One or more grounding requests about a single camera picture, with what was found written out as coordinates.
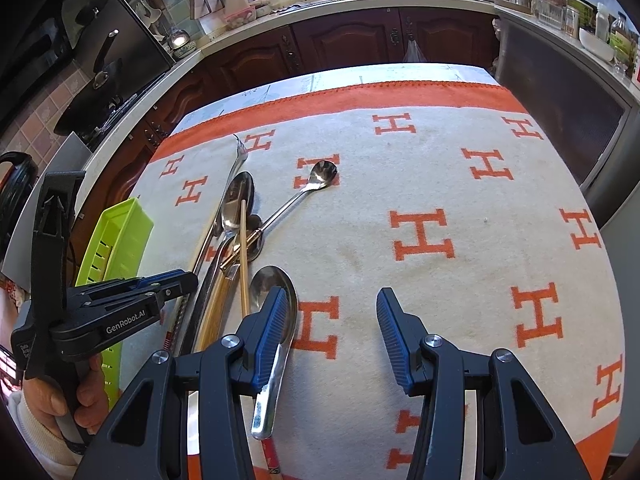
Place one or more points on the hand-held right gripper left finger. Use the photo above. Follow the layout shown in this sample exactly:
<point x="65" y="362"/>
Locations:
<point x="270" y="340"/>

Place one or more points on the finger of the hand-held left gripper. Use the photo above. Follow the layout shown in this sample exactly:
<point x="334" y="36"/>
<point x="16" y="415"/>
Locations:
<point x="180" y="285"/>
<point x="150" y="280"/>

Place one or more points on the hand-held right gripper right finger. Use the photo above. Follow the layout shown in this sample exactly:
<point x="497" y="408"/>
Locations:
<point x="395" y="335"/>

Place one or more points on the steel soup spoon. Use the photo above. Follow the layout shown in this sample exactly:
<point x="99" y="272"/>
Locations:
<point x="272" y="295"/>

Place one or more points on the red striped bamboo chopstick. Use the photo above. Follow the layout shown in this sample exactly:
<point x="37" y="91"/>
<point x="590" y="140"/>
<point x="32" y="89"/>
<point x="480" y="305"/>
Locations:
<point x="169" y="340"/>

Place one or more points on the green plastic utensil tray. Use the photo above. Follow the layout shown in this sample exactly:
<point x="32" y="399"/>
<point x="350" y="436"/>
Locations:
<point x="120" y="240"/>

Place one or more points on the large steel spoon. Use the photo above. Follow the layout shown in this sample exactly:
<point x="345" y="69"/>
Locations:
<point x="237" y="200"/>

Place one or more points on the small steel fork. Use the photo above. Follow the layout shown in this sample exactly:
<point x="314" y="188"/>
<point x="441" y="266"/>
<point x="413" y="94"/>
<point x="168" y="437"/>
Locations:
<point x="232" y="180"/>

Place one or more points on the person's left hand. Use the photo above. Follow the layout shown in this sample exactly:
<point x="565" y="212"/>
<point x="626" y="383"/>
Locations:
<point x="95" y="390"/>

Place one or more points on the stainless steel splash guard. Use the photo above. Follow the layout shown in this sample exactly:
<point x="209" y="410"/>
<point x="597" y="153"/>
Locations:
<point x="50" y="200"/>

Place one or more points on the orange and beige printed blanket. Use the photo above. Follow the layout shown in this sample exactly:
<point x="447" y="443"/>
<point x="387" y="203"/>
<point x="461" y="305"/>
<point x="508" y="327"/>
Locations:
<point x="400" y="170"/>

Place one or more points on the black gas stove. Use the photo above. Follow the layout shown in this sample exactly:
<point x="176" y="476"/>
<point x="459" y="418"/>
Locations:
<point x="90" y="117"/>

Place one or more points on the grey refrigerator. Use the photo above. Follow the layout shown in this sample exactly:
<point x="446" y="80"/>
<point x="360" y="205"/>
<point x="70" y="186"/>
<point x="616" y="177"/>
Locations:
<point x="627" y="310"/>

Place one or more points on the small silver teapot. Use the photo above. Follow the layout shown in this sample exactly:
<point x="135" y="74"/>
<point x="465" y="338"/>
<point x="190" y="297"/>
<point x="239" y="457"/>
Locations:
<point x="178" y="42"/>

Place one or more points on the white kitchen countertop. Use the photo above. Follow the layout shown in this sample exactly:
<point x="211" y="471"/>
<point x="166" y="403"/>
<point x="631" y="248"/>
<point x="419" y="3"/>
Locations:
<point x="225" y="42"/>

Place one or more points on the pale patterned table cover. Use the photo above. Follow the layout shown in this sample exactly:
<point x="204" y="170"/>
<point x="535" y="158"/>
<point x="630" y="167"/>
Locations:
<point x="350" y="77"/>

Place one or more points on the food container with red lid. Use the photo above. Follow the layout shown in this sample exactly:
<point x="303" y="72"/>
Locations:
<point x="245" y="16"/>

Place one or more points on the hanging clear plastic bag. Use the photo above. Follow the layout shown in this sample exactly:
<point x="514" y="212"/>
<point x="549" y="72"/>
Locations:
<point x="414" y="51"/>

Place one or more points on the grey appliance with glass door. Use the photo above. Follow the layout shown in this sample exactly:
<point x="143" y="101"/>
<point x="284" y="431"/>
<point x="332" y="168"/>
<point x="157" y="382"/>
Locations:
<point x="560" y="100"/>

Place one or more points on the dark wooden base cabinets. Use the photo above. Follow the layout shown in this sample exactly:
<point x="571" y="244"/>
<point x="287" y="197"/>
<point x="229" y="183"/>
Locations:
<point x="340" y="35"/>

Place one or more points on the white bowl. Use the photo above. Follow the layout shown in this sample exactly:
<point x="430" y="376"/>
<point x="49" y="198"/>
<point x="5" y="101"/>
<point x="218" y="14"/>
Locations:
<point x="596" y="46"/>

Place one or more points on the clear glass jar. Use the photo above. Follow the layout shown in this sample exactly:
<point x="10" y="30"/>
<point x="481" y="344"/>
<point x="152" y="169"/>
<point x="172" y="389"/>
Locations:
<point x="547" y="2"/>

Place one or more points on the clear bottle with green label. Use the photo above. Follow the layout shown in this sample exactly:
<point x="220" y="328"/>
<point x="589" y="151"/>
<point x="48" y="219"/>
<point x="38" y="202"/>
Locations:
<point x="624" y="40"/>

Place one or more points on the white plastic bottle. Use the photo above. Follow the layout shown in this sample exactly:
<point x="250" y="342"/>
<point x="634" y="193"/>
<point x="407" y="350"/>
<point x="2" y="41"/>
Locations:
<point x="602" y="20"/>

